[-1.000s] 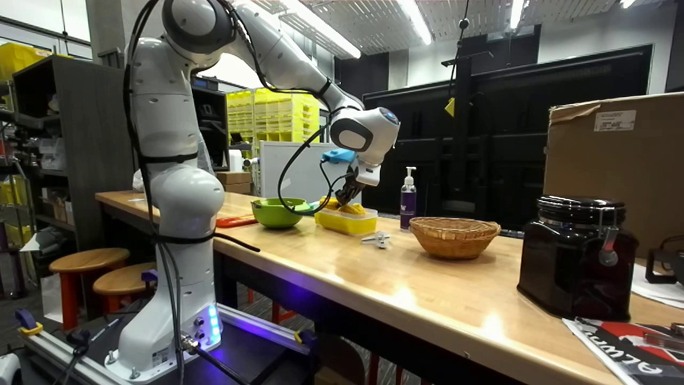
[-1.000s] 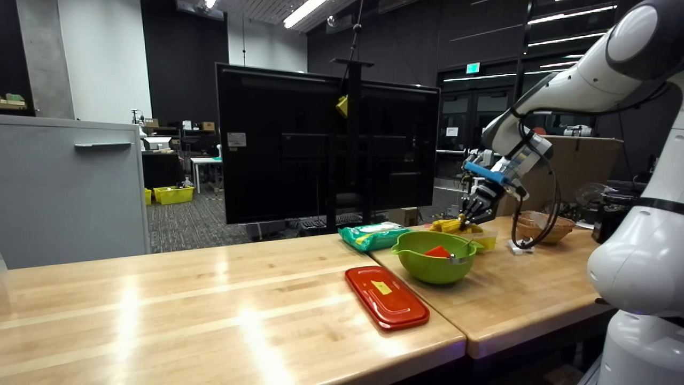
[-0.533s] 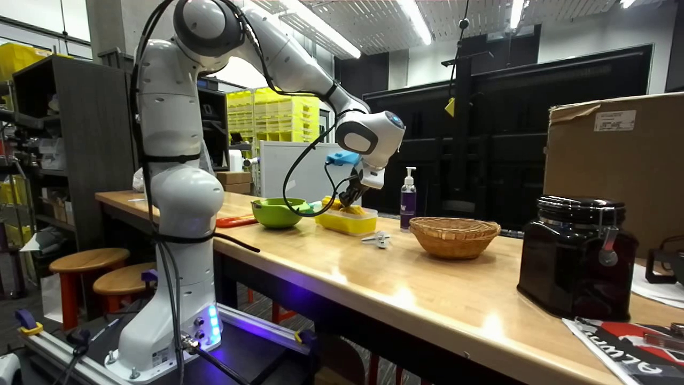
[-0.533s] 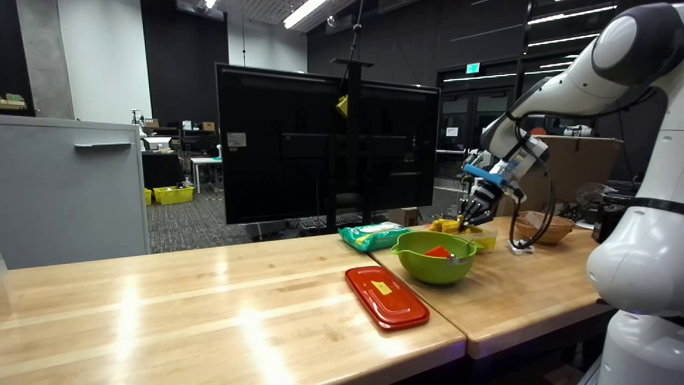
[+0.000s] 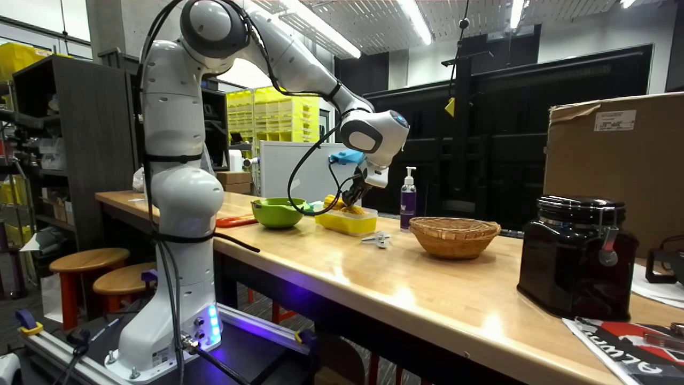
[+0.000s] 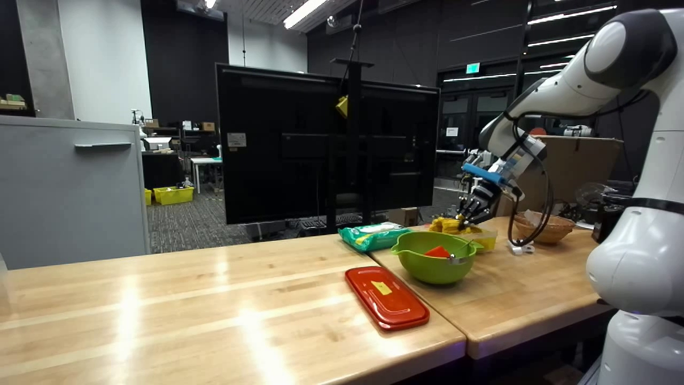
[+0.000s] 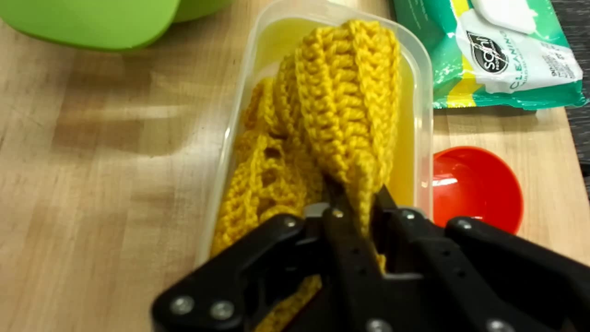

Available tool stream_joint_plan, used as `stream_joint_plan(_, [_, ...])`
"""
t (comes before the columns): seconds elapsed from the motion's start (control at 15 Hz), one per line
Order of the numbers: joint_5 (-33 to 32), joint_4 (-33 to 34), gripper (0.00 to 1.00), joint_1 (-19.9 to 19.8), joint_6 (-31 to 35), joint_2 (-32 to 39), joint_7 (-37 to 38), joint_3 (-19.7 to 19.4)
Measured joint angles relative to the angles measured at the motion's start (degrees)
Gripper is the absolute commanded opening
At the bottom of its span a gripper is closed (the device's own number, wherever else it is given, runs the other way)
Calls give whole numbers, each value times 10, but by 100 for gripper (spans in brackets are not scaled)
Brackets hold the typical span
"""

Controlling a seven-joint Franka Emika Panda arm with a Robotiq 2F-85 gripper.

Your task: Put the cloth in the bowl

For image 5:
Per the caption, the yellow storage bin wall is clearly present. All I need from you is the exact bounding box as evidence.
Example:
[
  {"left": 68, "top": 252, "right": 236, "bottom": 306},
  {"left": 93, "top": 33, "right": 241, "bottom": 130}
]
[{"left": 224, "top": 83, "right": 325, "bottom": 160}]

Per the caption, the yellow blue clamp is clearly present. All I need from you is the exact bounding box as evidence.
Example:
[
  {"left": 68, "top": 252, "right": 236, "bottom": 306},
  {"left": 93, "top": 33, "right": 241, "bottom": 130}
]
[{"left": 16, "top": 308, "right": 47, "bottom": 338}]

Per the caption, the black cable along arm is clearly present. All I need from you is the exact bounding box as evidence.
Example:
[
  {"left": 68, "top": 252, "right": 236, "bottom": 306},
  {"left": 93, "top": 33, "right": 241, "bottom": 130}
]
[{"left": 135, "top": 0, "right": 191, "bottom": 385}]

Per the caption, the black monitor stand pole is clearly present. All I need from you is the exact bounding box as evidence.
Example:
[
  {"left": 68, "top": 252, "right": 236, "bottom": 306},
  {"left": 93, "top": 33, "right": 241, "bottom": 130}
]
[{"left": 441, "top": 0, "right": 494, "bottom": 220}]

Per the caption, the black strap object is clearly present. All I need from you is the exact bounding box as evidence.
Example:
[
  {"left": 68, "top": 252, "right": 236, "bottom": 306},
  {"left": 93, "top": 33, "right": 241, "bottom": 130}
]
[{"left": 644, "top": 233, "right": 684, "bottom": 288}]

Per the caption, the woven wicker basket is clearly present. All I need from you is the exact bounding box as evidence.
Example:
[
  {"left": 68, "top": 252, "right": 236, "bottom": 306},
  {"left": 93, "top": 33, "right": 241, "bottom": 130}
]
[{"left": 409, "top": 215, "right": 503, "bottom": 261}]

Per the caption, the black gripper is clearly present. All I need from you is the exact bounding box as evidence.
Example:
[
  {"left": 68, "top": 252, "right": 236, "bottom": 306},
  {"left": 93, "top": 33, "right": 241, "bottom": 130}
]
[{"left": 339, "top": 166, "right": 392, "bottom": 213}]

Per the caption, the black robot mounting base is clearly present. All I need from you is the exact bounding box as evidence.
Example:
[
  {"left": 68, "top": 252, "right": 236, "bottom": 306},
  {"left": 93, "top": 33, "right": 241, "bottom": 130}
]
[{"left": 19, "top": 303, "right": 317, "bottom": 385}]

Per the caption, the crumpled clear plastic piece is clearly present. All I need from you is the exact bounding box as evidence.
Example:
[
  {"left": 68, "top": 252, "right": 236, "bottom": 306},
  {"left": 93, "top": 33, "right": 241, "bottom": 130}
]
[{"left": 359, "top": 231, "right": 394, "bottom": 252}]

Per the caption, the thin black table cable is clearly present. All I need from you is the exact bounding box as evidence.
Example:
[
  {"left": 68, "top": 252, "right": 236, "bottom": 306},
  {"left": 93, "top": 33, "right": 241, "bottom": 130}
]
[{"left": 211, "top": 231, "right": 265, "bottom": 256}]

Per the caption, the yellow knitted cloth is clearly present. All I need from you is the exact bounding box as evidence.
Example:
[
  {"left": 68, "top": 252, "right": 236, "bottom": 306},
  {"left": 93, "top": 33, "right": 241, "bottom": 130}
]
[{"left": 320, "top": 192, "right": 367, "bottom": 217}]

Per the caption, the black shelf unit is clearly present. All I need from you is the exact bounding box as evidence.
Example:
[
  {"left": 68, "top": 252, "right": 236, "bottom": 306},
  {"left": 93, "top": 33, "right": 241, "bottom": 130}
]
[{"left": 200, "top": 88, "right": 230, "bottom": 174}]

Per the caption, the black glass jar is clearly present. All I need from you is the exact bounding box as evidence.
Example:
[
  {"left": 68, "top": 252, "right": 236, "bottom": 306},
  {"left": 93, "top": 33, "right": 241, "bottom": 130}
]
[{"left": 518, "top": 196, "right": 641, "bottom": 324}]

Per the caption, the red rectangular lid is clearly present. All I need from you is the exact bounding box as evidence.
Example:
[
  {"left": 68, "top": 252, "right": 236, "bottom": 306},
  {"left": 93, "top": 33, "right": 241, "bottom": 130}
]
[{"left": 213, "top": 215, "right": 258, "bottom": 231}]

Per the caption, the green plastic bowl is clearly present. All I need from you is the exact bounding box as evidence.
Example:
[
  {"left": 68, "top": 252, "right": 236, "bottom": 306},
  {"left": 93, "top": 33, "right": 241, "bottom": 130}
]
[{"left": 251, "top": 198, "right": 309, "bottom": 231}]

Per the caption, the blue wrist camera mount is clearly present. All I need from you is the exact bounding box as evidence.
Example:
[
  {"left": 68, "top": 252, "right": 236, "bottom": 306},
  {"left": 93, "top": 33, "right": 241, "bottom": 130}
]
[{"left": 327, "top": 148, "right": 367, "bottom": 167}]

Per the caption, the round wooden stool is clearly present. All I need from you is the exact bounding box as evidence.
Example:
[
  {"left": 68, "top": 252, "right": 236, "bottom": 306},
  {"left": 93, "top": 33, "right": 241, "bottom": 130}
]
[
  {"left": 47, "top": 246, "right": 133, "bottom": 334},
  {"left": 93, "top": 261, "right": 159, "bottom": 317}
]

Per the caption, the small cardboard box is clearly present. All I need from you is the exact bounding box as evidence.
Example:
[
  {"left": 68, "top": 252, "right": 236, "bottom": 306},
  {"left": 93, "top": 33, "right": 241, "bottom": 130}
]
[{"left": 216, "top": 170, "right": 255, "bottom": 198}]

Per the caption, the large cardboard box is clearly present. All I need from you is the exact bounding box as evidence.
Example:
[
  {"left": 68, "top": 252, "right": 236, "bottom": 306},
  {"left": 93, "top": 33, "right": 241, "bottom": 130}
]
[{"left": 542, "top": 92, "right": 684, "bottom": 259}]

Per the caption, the purple soap pump bottle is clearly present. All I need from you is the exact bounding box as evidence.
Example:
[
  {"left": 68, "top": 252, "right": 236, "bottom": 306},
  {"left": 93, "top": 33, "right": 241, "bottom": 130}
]
[{"left": 398, "top": 166, "right": 422, "bottom": 231}]

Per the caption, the red black magazine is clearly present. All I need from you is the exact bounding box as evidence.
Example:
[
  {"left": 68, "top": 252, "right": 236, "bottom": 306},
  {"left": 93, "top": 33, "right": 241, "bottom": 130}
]
[{"left": 563, "top": 317, "right": 684, "bottom": 385}]

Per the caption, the grey cabinet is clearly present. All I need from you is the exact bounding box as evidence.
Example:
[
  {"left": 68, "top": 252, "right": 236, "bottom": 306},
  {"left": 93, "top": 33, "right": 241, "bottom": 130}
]
[{"left": 258, "top": 140, "right": 359, "bottom": 210}]

